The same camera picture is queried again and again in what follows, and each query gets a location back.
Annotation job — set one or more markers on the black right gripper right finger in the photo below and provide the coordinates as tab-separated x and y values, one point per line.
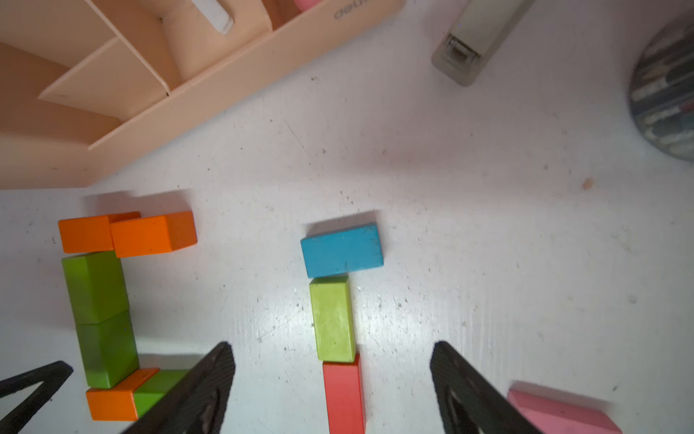
467	402

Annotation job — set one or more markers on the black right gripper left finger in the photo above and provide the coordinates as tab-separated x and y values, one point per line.
196	404

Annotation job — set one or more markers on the orange block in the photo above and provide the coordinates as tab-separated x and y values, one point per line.
154	235
91	234
118	402

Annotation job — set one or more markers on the red block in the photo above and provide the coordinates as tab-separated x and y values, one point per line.
344	397

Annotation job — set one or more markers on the light green block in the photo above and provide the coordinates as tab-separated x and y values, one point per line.
331	302

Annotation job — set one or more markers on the teal block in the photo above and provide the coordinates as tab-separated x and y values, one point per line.
341	252

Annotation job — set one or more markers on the pink block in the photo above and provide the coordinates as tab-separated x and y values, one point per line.
550	416

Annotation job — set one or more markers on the beige plastic file organizer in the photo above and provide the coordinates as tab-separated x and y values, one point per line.
89	87

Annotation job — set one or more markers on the grey stapler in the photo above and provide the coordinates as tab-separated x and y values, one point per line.
476	35

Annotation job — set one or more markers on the pink eraser in organizer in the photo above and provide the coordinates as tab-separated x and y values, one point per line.
305	5

